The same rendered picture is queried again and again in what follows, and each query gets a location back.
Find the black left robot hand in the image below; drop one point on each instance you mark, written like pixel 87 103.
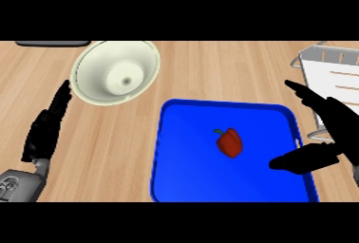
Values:
pixel 44 126

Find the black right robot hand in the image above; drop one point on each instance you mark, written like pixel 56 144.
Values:
pixel 329 126

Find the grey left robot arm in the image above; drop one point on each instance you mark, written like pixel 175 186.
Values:
pixel 22 185

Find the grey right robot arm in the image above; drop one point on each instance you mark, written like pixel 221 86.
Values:
pixel 354 175

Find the white tiered basket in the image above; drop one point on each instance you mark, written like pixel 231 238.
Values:
pixel 333 76

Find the red bell pepper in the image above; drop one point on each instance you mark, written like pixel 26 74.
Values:
pixel 229 144

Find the blue tray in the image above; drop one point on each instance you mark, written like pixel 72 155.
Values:
pixel 205 167

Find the cream bowl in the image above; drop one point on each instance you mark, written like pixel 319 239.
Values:
pixel 116 72

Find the dark grey flat object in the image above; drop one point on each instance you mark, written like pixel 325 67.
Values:
pixel 51 43

